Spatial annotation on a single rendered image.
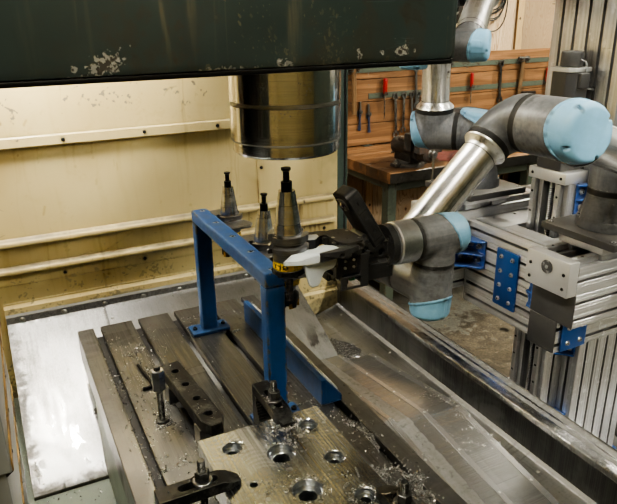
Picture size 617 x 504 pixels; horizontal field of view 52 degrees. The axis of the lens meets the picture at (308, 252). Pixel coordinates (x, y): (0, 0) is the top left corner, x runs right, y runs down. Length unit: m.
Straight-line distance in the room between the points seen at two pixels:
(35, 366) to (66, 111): 0.70
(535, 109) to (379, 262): 0.44
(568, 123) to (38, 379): 1.44
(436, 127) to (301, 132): 1.19
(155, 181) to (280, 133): 1.12
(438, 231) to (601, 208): 0.68
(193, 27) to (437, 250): 0.57
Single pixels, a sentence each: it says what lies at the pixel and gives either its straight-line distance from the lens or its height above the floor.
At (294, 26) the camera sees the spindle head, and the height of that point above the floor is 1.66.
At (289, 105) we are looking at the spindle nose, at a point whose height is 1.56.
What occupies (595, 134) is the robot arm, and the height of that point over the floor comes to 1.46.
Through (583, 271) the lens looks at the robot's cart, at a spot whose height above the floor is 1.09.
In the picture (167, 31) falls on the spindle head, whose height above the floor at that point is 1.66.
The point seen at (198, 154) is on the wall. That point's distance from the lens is 1.97.
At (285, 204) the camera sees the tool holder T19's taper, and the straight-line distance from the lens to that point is 0.95.
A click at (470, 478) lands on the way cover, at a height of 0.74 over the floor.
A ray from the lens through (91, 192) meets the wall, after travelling 1.92.
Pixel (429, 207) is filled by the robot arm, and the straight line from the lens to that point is 1.26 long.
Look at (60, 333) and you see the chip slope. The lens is 1.97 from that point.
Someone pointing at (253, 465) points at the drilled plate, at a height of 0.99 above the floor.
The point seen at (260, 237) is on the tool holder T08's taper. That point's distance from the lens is 1.32.
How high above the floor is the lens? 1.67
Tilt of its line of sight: 20 degrees down
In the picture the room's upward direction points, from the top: 1 degrees counter-clockwise
